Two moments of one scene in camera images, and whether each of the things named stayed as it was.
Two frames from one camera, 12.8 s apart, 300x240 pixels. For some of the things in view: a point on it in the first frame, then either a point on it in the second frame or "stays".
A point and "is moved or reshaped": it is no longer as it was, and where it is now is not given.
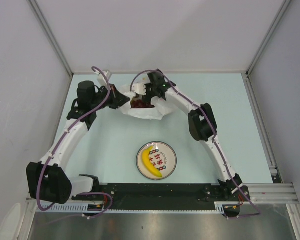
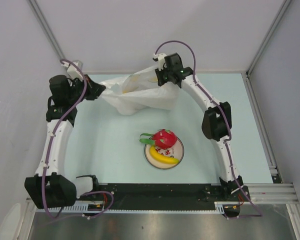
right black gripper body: x=150 y=92 -> x=163 y=75
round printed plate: x=163 y=158 is moved or reshaped
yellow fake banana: x=148 y=163 -> x=164 y=158
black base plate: x=170 y=196 stays
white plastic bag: x=162 y=107 is moved or reshaped
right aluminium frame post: x=267 y=37 stays
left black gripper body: x=111 y=101 -> x=79 y=88
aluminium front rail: x=266 y=193 stays
